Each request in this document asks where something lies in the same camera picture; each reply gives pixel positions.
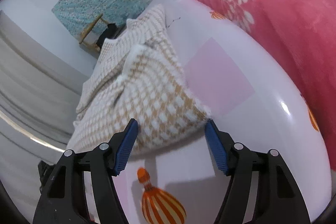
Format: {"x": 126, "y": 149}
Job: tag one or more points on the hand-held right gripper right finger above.
{"x": 216, "y": 150}

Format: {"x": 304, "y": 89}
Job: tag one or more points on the white curtain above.
{"x": 31, "y": 82}

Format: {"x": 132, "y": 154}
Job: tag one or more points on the black bag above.
{"x": 107, "y": 35}

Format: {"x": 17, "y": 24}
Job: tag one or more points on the wooden chair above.
{"x": 89, "y": 29}

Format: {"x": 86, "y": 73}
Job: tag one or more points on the pink floral blanket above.
{"x": 288, "y": 29}

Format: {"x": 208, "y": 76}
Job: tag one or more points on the beige white checkered towel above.
{"x": 157, "y": 108}

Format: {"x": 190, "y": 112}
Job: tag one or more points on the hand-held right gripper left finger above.
{"x": 128, "y": 146}

